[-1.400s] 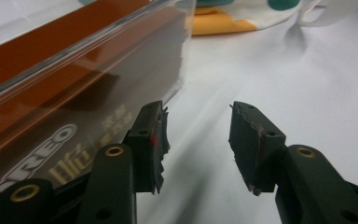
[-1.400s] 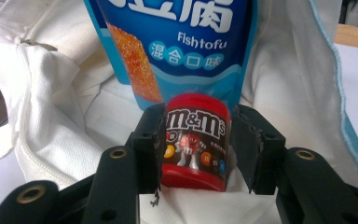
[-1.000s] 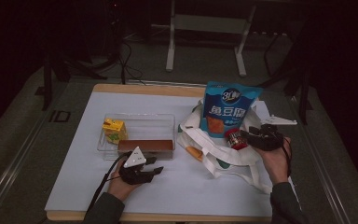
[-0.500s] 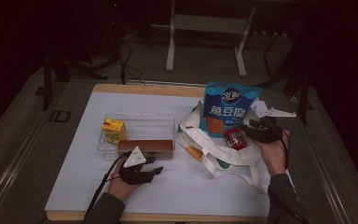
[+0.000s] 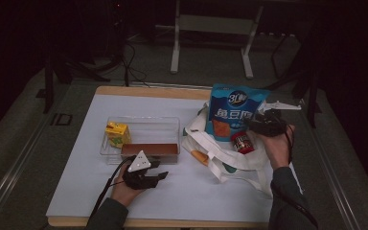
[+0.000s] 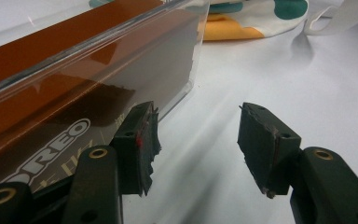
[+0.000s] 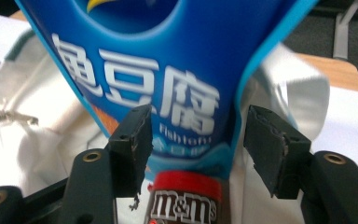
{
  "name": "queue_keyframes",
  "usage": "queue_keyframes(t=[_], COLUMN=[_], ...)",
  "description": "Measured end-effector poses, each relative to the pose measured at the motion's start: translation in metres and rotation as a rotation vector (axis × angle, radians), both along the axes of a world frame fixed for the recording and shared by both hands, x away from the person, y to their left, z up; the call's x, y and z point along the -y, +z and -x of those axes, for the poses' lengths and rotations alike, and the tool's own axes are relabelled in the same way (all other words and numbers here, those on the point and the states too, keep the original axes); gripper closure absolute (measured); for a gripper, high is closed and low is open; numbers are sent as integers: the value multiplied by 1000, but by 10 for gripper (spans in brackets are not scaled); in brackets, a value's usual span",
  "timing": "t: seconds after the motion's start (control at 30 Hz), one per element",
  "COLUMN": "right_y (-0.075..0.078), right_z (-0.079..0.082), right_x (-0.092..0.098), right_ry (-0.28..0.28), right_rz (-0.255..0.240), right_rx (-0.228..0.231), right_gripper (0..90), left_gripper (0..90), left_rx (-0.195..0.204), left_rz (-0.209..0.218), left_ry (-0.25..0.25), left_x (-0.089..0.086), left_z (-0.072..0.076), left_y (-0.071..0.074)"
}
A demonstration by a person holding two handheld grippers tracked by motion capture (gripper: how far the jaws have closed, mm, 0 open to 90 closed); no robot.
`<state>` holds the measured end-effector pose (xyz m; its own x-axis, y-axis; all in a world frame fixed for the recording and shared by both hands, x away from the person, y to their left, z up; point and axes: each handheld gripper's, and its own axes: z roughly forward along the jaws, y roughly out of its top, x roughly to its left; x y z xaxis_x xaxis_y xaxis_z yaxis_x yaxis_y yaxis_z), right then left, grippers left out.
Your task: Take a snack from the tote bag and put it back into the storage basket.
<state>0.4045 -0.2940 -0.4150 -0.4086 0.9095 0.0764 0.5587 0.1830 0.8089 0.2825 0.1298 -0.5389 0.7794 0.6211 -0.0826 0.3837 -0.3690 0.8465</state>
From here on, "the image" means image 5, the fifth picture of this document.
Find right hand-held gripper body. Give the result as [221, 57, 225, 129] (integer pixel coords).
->
[252, 101, 302, 138]

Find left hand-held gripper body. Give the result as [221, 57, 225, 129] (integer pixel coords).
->
[122, 150, 161, 191]

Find brown cookie box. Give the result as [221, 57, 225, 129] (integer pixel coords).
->
[120, 143, 180, 165]

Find blue snack bag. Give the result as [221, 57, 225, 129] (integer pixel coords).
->
[205, 83, 271, 143]

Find clear plastic container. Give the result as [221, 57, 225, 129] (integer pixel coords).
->
[100, 116, 181, 166]

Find white printed tote bag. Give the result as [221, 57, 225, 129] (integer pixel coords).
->
[181, 102, 303, 196]

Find yellow drink carton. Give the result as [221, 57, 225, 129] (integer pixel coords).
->
[104, 122, 132, 149]

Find person's left hand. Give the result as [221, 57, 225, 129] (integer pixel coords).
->
[110, 166, 146, 208]

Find person's right hand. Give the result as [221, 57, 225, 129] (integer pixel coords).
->
[257, 124, 296, 171]

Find red snack packet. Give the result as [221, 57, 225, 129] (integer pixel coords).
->
[230, 131, 256, 155]

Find white table cover sheet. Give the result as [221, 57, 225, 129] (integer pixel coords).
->
[46, 94, 305, 223]

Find black stand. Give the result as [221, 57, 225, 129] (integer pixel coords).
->
[264, 32, 322, 128]
[42, 47, 111, 114]

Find white metal stand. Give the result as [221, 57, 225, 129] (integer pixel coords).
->
[171, 0, 265, 80]

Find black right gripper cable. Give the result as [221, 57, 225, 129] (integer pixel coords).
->
[277, 124, 319, 230]

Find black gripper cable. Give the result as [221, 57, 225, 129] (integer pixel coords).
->
[89, 155, 136, 222]
[277, 124, 319, 230]

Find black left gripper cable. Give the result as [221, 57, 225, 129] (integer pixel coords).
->
[89, 155, 136, 222]

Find metal floor rail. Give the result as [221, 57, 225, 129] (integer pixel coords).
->
[0, 111, 57, 224]
[296, 95, 363, 230]

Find black rectangular floor bracket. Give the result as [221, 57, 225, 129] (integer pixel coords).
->
[50, 112, 74, 127]

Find black floor cables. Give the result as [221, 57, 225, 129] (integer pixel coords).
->
[121, 41, 149, 88]

